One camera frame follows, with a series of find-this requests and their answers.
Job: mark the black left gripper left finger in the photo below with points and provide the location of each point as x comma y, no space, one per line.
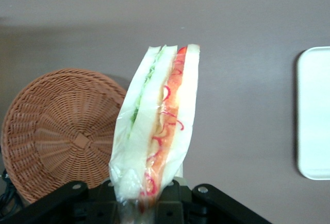
64,203

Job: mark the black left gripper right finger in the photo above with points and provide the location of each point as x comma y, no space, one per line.
206,206

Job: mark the plastic-wrapped triangle sandwich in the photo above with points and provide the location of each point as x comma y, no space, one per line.
159,121

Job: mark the brown woven wicker basket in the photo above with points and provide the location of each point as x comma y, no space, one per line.
59,131

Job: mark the cream plastic tray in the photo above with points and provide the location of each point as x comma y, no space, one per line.
315,110

